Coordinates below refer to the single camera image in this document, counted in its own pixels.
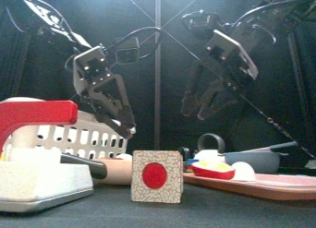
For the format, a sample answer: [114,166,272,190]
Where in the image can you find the white plastic slotted basket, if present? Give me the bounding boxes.
[3,109,135,161]

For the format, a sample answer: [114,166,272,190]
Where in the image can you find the diagonal metal brace rod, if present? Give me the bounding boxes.
[118,0,316,162]

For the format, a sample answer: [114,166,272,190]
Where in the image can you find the beige wooden bowl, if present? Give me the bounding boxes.
[95,157,135,186]

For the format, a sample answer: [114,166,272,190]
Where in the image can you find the small black toy item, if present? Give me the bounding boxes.
[178,146,193,162]

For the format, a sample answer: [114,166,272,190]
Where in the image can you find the patterned block with red dot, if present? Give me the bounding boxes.
[130,150,185,205]

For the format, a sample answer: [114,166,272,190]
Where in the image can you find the blue toy piece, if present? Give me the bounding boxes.
[184,158,200,173]

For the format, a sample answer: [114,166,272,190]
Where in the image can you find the red yellow toy food piece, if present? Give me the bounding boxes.
[190,160,237,181]

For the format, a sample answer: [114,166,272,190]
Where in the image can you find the red white toy coffee machine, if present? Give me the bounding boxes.
[0,96,97,213]

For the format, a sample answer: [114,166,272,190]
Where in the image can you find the white toy egg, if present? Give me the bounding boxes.
[229,161,259,182]

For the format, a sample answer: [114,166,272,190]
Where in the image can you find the pink plastic tray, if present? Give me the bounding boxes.
[182,171,316,202]

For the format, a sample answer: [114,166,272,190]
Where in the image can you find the vertical metal frame pole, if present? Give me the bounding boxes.
[153,0,164,151]

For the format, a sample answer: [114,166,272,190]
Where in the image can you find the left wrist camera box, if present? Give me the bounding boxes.
[114,37,142,66]

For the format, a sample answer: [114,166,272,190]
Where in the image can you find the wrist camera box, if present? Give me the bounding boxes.
[182,10,226,40]
[114,37,142,66]

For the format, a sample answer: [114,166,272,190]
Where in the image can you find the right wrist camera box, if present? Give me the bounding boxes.
[182,10,226,40]

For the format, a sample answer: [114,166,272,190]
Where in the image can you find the black toy portafilter handle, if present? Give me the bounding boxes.
[59,152,109,180]

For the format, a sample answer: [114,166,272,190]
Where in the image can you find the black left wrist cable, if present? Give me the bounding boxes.
[103,26,164,61]

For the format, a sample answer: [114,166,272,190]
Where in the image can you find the white toy kettle black handle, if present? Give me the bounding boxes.
[192,132,228,164]

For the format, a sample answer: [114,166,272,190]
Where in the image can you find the grey toy pot black handle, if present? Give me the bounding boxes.
[222,140,300,174]

